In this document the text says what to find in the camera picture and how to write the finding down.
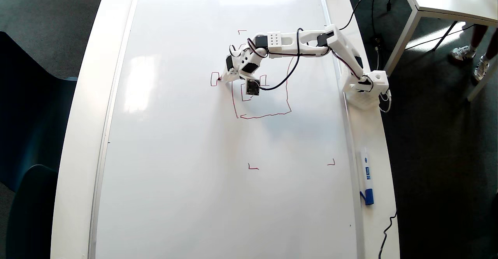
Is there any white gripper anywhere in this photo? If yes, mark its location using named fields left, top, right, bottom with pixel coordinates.
left=219, top=49, right=262, bottom=83

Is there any large white whiteboard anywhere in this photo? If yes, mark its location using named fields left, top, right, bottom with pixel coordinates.
left=88, top=0, right=365, bottom=259

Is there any blue and white marker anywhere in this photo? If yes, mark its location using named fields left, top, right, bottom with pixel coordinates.
left=358, top=147, right=375, bottom=206

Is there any dark blue chair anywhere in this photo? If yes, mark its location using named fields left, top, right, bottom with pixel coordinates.
left=5, top=164, right=59, bottom=259
left=0, top=31, right=79, bottom=192

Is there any white sneaker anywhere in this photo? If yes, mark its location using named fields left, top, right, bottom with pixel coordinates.
left=473, top=55, right=490, bottom=82
left=451, top=45, right=477, bottom=61

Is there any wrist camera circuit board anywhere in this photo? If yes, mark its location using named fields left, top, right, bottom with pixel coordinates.
left=245, top=79, right=261, bottom=96

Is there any black camera cable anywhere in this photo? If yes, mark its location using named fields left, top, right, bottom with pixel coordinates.
left=258, top=27, right=305, bottom=92

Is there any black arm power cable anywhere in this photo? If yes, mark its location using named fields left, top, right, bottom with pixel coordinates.
left=339, top=0, right=373, bottom=31

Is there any black cable with plug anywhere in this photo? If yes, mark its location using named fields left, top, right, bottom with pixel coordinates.
left=371, top=0, right=382, bottom=71

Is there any white cable at base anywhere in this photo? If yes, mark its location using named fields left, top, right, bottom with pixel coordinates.
left=379, top=89, right=393, bottom=114

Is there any thin black floor cable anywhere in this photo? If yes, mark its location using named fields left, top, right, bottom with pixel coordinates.
left=405, top=21, right=477, bottom=52

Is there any black cable on table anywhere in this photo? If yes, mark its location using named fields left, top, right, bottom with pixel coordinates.
left=378, top=211, right=398, bottom=259

